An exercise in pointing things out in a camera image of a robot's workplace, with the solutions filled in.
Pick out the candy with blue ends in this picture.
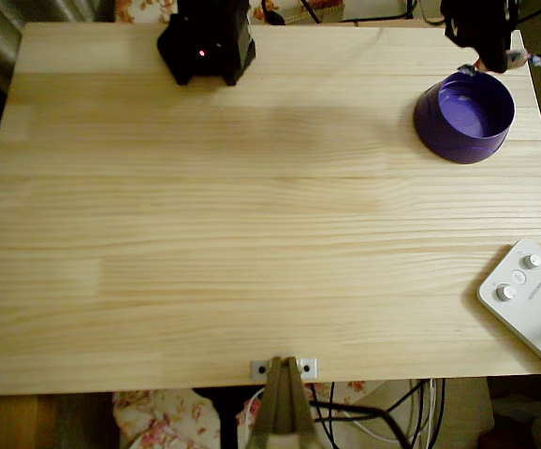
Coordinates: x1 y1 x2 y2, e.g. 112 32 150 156
456 48 541 77

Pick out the black robot arm with base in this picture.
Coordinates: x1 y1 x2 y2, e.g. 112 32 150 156
156 0 524 88

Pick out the purple bowl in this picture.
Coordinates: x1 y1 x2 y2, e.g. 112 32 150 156
413 69 518 166

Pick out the floral patterned fabric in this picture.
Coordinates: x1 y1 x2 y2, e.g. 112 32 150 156
112 379 370 449
113 0 347 24

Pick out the black stand pole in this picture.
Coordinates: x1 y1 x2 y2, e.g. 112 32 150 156
193 386 240 449

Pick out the wooden table leg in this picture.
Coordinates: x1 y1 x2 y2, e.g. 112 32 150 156
0 395 36 449

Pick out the black cable with plug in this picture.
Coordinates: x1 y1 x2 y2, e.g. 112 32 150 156
259 0 286 27

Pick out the white metal bracket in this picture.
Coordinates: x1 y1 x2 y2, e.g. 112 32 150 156
250 357 319 379

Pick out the white cable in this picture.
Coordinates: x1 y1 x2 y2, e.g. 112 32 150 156
236 386 267 425

